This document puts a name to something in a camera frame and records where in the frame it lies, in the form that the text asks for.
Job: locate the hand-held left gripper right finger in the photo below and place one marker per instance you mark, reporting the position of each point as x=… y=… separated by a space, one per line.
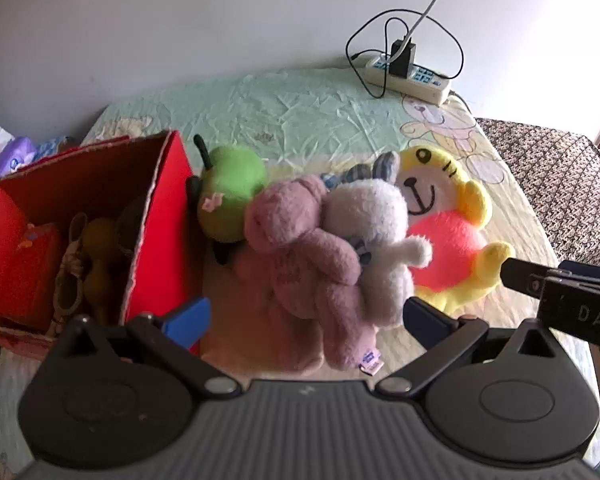
x=422 y=317

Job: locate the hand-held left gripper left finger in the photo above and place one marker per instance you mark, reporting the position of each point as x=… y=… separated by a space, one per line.
x=189 y=321

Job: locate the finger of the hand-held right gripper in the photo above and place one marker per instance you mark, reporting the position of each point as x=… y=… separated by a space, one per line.
x=522 y=277

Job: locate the yellow plush tiger pink belly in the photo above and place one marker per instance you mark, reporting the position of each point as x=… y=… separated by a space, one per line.
x=445 y=240

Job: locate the white plush bunny checked ears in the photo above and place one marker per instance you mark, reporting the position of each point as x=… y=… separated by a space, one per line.
x=370 y=210

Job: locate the red cardboard box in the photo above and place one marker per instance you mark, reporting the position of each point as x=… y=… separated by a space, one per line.
x=165 y=200

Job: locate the pink plush teddy bear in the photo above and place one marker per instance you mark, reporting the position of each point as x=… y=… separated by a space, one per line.
x=290 y=245

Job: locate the green plush toy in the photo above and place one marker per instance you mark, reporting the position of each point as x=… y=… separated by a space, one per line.
x=230 y=180

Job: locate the brown patterned sofa cover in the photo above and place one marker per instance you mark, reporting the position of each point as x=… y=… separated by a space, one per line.
x=555 y=185

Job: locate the brown gourd toy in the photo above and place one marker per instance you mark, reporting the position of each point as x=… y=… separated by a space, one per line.
x=100 y=260

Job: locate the white power strip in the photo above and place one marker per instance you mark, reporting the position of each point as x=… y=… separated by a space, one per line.
x=430 y=87

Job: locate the purple tissue pack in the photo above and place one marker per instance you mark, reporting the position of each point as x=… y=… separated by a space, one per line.
x=15 y=155

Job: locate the green printed bed sheet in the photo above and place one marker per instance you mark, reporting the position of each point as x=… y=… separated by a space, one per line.
x=305 y=105

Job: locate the black charger plug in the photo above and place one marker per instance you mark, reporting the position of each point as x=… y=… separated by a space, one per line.
x=402 y=57

